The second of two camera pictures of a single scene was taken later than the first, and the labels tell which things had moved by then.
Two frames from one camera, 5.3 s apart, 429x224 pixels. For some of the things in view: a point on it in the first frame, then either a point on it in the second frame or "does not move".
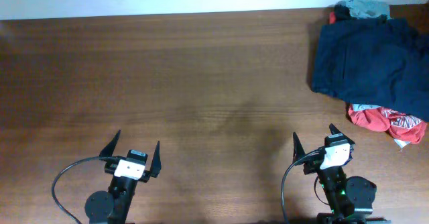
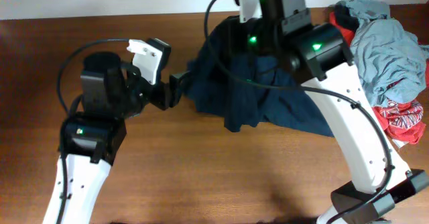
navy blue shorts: [383, 62] to [226, 80]
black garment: [342, 13] does not move
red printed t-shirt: [404, 129] does not move
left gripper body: [110, 168] to [165, 92]
